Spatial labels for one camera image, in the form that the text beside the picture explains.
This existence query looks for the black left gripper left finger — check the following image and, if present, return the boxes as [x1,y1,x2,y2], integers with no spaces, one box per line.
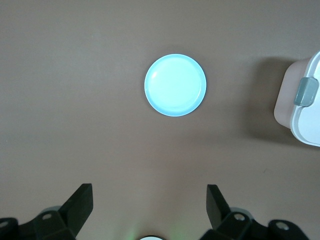
[0,183,94,240]

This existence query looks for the white lidded storage box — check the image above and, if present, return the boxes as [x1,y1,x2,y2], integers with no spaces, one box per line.
[273,49,320,147]

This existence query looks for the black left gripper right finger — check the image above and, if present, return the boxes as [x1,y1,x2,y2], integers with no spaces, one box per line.
[201,184,311,240]

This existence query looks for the light blue round plate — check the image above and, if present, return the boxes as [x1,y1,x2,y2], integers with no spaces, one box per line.
[144,53,208,118]

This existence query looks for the grey box latch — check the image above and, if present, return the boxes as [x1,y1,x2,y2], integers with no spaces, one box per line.
[293,76,320,108]

